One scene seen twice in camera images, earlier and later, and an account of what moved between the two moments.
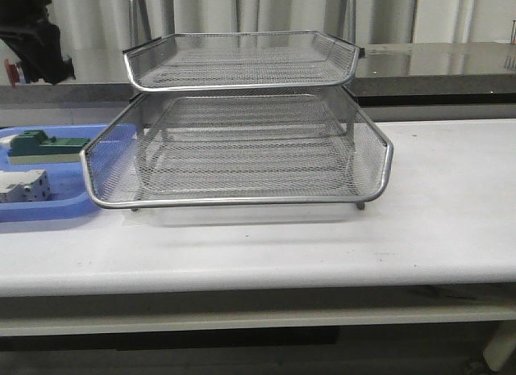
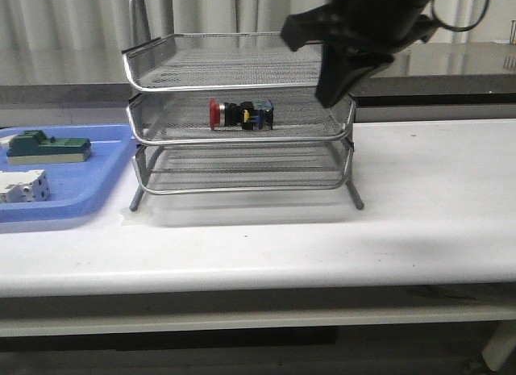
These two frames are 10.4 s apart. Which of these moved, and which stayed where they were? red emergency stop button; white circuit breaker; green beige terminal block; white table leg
Moved: red emergency stop button
Stayed: white circuit breaker; green beige terminal block; white table leg
